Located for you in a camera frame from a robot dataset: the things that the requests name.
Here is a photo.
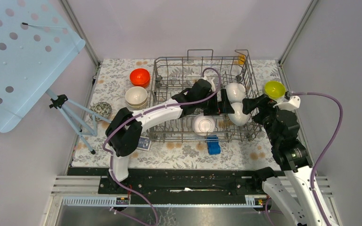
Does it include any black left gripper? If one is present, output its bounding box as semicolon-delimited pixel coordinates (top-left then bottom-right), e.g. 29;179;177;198
196;89;234;116

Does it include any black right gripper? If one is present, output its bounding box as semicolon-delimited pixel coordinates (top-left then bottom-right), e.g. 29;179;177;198
241;93;281;145

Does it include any white bowl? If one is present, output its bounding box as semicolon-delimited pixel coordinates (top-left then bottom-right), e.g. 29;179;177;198
225;82;246;103
192;113;216;136
228;103;250;126

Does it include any white bowl back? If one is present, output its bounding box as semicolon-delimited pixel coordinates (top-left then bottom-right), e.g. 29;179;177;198
225;82;246;103

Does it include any yellow bowl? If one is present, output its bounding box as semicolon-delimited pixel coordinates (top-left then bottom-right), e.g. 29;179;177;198
264;81;287;100

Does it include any grey wire dish rack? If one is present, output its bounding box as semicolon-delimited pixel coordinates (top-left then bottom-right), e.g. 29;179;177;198
147;49;262;142

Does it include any beige bowl with leaf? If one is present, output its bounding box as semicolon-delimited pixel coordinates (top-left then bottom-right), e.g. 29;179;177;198
127;101;147;110

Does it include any orange bowl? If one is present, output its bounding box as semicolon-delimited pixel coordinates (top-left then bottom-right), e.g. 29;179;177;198
130;68;151;83
132;80;150;88

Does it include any plain beige bowl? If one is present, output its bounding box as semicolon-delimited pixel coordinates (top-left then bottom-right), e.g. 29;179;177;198
125;86;148;106

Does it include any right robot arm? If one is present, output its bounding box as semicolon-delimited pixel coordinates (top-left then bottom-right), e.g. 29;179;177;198
242;91;338;226

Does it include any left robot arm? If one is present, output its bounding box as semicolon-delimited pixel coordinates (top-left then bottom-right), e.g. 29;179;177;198
103;79;234;194

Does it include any yellow clip on rack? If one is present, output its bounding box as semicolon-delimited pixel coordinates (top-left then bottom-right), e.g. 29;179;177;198
238;55;246;65

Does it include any floral tablecloth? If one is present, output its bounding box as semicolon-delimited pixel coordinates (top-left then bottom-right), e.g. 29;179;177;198
71;59;280;170

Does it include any blue toy car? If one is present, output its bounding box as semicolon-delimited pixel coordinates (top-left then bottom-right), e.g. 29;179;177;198
206;135;221;155

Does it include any blue playing card box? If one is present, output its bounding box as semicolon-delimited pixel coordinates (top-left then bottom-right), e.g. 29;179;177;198
137;137;152;151

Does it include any speckled stone coaster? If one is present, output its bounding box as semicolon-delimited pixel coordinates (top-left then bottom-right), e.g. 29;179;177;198
90;102;112;119

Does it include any light blue tripod stand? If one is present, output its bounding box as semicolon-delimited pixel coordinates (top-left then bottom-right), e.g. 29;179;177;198
45;89;111;155

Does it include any light blue perforated board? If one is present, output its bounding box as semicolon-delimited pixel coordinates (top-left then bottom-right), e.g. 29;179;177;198
0;0;85;133

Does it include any aluminium frame post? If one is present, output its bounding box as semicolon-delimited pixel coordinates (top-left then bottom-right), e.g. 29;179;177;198
278;0;320;67
59;0;100;68

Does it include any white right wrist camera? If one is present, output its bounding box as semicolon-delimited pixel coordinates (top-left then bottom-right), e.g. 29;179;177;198
273;96;301;111

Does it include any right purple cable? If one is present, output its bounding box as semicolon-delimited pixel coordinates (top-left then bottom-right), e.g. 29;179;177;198
263;91;344;226

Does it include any purple cable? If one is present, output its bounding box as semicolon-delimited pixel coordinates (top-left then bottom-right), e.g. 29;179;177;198
102;67;222;226
263;91;344;226

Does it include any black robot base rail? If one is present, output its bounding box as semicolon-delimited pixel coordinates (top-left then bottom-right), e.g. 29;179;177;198
67;167;284;205

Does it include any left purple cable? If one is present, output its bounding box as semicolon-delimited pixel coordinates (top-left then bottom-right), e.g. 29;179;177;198
102;67;222;226

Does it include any left aluminium frame post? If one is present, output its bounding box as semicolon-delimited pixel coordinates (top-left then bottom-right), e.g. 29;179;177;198
59;0;100;68

